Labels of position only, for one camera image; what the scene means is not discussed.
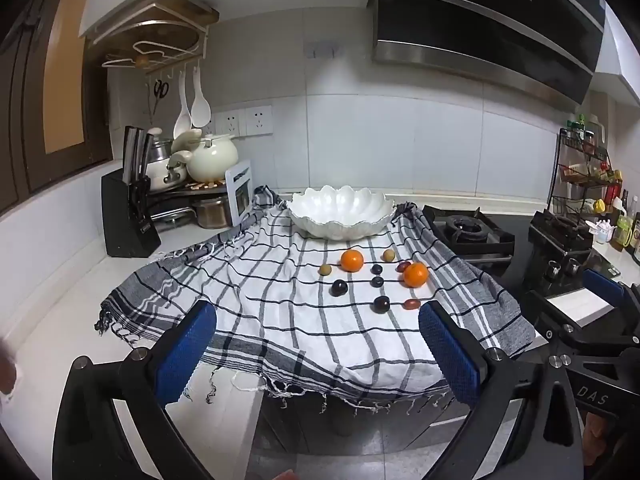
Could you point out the round wooden pot lid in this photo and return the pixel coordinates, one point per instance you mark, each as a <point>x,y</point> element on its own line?
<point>155,37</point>

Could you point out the person's right hand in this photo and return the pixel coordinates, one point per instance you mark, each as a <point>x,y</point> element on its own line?
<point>595,435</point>

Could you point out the cream saucepan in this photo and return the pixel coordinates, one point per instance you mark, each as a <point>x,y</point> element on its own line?
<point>167,172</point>

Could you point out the steel pot with lid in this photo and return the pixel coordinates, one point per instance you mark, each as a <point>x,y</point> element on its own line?
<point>159,152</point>

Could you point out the cream ceramic pot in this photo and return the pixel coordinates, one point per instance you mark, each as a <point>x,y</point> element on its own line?
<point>212,157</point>

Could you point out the black gas burner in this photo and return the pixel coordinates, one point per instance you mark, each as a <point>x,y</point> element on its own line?
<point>467,227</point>
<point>560,232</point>

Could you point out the black glass stove top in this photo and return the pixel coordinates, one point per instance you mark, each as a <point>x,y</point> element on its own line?
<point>520,237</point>

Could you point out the steel stove knob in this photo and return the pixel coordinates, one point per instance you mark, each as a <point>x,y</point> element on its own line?
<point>573,265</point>
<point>552,270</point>

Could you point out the white rice paddle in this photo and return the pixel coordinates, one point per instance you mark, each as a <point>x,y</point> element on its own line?
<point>200,107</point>

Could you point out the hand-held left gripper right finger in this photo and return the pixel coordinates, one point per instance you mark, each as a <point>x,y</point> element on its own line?
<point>450,360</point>

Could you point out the white pot stand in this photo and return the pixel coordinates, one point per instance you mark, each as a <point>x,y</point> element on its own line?
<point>239,180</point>

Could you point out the steel stock pot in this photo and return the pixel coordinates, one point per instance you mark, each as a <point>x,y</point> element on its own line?
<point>212,212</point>

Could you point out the red sauce bottle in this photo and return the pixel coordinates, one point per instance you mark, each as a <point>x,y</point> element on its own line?
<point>611,192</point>

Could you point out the yellow oil bottle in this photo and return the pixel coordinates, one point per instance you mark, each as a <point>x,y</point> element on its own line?
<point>627,230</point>

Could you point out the black knife block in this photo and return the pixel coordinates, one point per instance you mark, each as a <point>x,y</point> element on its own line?
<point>125,225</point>

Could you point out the wooden cutting board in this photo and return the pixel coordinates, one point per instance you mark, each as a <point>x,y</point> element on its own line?
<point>187,9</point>

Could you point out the white scalloped bowl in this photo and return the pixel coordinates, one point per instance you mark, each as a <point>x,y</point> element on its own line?
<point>340,205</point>

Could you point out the orange mandarin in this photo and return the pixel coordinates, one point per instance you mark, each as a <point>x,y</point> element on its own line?
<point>416,274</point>
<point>352,260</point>

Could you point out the white floral cup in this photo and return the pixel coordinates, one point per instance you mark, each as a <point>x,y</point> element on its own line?
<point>602,230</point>

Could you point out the red jujube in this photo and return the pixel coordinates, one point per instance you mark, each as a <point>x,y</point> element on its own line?
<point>412,303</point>
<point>404,266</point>

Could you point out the brown wooden window frame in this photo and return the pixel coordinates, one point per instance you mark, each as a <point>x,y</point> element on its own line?
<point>30,110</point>

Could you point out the white wall socket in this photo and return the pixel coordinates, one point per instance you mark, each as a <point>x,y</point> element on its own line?
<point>230,122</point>
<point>258,120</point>

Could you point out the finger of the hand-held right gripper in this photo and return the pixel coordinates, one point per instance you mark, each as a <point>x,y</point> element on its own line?
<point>605,285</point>
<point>560,325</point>

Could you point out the white wall rack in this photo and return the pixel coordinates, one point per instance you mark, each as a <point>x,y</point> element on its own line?
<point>203,40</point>

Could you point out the wooden trivet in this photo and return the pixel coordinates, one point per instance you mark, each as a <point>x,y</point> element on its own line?
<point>200,186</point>

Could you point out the white plastic spoon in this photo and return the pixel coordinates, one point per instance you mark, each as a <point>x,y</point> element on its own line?
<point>182,120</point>

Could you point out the steel pan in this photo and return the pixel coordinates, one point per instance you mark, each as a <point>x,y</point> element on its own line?
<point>170,216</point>

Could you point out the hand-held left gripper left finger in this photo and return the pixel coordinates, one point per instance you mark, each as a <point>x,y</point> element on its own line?
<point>185,355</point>

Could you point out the tan longan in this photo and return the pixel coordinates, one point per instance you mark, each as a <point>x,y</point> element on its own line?
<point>326,270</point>
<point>389,255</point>

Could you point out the black steel range hood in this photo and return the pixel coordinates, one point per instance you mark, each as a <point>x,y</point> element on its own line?
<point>475,25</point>

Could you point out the black white checked cloth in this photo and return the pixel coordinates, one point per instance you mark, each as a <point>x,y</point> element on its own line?
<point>280,310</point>

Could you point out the black scissors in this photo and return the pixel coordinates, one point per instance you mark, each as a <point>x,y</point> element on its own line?
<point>160,91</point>

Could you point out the green capped bottle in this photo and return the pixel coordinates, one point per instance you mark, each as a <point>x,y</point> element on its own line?
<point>580,121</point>

